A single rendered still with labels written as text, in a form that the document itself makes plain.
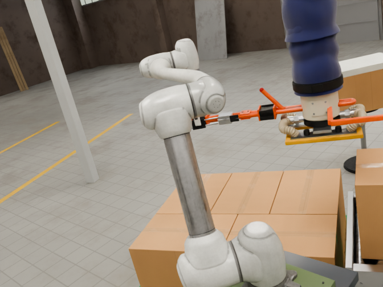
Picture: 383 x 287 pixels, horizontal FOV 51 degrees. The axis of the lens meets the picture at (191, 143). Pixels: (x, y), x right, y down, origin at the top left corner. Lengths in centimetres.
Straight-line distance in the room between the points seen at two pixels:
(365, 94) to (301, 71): 198
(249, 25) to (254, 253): 1109
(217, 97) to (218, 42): 1091
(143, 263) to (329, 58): 159
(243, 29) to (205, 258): 1126
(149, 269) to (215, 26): 1037
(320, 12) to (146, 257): 166
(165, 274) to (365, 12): 906
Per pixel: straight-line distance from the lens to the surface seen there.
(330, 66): 188
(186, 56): 198
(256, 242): 148
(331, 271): 178
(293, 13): 184
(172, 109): 143
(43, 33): 488
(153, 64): 195
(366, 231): 207
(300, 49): 186
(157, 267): 257
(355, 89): 378
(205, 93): 143
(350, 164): 425
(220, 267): 149
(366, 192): 196
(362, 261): 215
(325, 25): 184
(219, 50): 1231
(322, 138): 192
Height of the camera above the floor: 187
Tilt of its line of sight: 19 degrees down
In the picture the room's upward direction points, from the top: 13 degrees counter-clockwise
